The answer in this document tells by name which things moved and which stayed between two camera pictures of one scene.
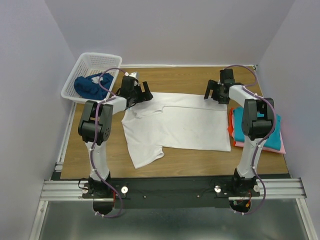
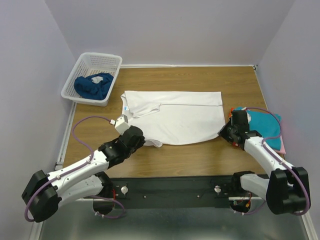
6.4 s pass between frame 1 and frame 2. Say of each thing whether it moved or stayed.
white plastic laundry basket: stayed
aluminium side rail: stayed
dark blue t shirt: stayed
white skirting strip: stayed
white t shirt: moved
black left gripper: moved
